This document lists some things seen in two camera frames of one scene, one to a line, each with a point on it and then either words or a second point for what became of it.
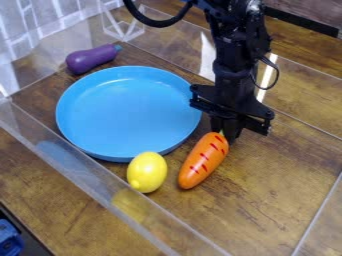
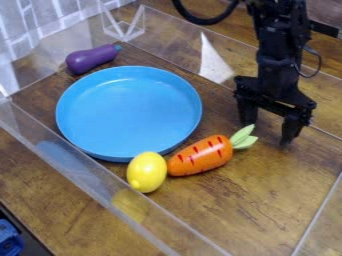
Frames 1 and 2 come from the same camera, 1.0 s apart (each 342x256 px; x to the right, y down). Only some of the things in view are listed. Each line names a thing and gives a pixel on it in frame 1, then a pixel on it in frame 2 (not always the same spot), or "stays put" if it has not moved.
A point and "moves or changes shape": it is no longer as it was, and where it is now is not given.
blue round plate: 122,110 stays put
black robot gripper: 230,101 -> 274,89
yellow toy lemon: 147,171 stays put
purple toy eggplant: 87,59 stays put
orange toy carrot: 205,161 moves or changes shape
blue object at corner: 13,245 stays put
